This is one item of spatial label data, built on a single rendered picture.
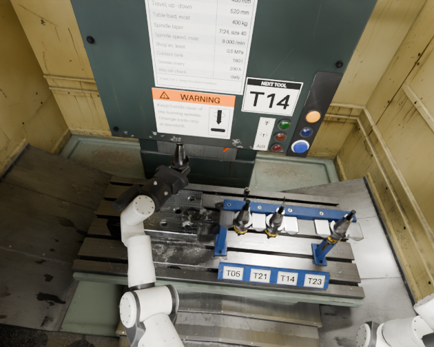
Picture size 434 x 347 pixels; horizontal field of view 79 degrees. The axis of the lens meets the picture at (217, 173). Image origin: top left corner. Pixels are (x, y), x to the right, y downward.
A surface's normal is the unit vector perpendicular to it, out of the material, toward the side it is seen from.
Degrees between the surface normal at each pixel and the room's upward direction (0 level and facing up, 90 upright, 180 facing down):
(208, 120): 90
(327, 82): 90
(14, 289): 24
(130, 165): 0
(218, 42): 90
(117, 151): 0
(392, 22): 90
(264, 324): 8
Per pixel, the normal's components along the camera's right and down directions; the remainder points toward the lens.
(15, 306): 0.47, -0.56
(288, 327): 0.19, -0.64
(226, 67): -0.07, 0.75
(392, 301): -0.34, -0.64
